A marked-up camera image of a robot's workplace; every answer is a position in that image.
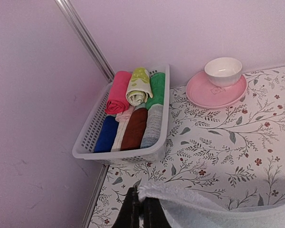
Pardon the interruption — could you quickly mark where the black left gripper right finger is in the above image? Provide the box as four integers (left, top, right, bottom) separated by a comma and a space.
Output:
143, 198, 171, 228

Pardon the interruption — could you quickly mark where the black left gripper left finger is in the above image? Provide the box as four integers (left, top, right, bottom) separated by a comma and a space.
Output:
112, 187, 140, 228

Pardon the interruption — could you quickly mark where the light blue towel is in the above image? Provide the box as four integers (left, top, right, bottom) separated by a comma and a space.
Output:
138, 183, 285, 228

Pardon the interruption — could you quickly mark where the grey rolled towel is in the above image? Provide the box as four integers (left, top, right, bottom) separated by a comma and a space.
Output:
140, 104, 163, 148

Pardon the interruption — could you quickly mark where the white plastic basket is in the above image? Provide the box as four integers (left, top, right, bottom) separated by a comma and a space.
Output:
72, 64, 170, 164

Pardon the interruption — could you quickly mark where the blue rolled towel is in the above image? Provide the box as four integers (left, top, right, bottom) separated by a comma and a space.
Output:
94, 115, 119, 153

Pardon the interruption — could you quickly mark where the brown rolled towel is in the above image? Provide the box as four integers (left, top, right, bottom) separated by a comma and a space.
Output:
121, 108, 148, 151

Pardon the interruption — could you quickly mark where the cream rolled towel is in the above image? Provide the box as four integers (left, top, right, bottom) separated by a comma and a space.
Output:
111, 105, 135, 152

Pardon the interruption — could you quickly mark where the pink rolled towel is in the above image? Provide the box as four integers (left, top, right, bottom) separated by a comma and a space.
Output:
105, 71, 132, 114

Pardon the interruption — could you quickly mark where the yellow-green rolled towel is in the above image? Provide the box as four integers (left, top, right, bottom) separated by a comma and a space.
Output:
126, 67, 153, 106

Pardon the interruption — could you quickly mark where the pink plate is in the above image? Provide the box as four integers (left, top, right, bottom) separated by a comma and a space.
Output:
185, 71, 247, 109

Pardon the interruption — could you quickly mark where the green rolled towel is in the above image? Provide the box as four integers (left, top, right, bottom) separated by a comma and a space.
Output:
146, 72, 165, 110

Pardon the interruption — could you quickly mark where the white bowl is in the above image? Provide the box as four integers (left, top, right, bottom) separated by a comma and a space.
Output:
204, 57, 243, 87

